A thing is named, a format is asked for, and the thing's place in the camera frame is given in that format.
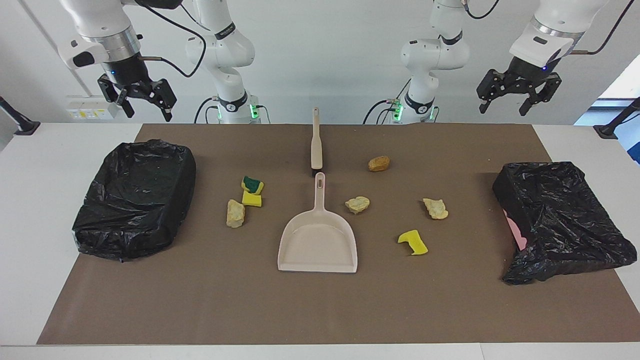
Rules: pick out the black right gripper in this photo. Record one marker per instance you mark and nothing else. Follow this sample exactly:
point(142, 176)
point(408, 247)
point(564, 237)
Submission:
point(127, 70)

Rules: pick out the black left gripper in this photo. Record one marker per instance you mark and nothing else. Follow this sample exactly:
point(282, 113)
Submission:
point(530, 70)

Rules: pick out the green and yellow sponge piece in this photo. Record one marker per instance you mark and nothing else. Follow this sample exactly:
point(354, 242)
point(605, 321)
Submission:
point(253, 184)

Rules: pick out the toy croissant piece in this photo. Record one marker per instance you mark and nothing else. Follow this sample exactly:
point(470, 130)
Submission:
point(436, 209)
point(357, 204)

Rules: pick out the pale bread chunk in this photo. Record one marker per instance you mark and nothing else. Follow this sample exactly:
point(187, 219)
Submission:
point(235, 213)

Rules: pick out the small square yellow sponge piece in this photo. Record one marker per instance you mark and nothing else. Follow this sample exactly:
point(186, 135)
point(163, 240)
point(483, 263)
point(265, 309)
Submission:
point(252, 199)

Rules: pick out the brown bread roll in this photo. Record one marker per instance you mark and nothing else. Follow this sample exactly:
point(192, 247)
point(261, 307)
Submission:
point(379, 163)

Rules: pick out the beige hand brush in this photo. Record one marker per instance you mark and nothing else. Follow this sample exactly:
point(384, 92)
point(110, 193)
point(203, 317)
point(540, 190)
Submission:
point(316, 150)

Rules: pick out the notched yellow sponge piece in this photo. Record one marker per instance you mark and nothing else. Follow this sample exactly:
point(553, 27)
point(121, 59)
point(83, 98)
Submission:
point(414, 243)

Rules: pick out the beige plastic dustpan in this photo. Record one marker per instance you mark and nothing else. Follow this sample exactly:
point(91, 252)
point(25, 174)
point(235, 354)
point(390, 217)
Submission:
point(318, 240)

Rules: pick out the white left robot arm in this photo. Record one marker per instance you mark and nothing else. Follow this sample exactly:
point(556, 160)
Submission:
point(430, 55)

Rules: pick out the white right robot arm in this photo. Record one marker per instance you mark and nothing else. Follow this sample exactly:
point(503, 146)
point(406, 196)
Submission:
point(225, 50)

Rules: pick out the bin fully wrapped black bag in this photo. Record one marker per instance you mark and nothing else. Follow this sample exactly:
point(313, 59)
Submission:
point(135, 200)

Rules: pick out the pink bin with black bag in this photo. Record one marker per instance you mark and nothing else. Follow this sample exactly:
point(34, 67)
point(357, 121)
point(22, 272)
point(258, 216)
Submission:
point(560, 220)

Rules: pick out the brown table mat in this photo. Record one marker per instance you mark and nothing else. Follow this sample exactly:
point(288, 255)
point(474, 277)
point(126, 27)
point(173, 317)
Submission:
point(320, 305)

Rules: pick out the white wall socket strip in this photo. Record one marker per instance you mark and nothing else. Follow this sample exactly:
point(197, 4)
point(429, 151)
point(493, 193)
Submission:
point(90, 107)

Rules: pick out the white wall conduit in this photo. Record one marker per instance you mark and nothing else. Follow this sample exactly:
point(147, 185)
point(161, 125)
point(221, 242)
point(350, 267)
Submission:
point(55, 47)

